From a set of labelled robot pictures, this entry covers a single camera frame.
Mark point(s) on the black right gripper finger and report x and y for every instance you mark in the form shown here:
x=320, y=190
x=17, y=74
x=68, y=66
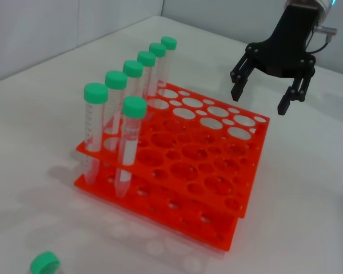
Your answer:
x=297, y=91
x=241, y=80

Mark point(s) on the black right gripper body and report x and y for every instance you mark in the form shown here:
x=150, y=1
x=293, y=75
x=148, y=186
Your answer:
x=288, y=48

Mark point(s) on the green-capped clear test tube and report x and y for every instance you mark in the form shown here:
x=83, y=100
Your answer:
x=146, y=58
x=95, y=92
x=168, y=42
x=134, y=107
x=44, y=262
x=116, y=80
x=157, y=49
x=133, y=68

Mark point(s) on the orange test tube rack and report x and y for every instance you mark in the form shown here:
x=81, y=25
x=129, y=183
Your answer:
x=165, y=142

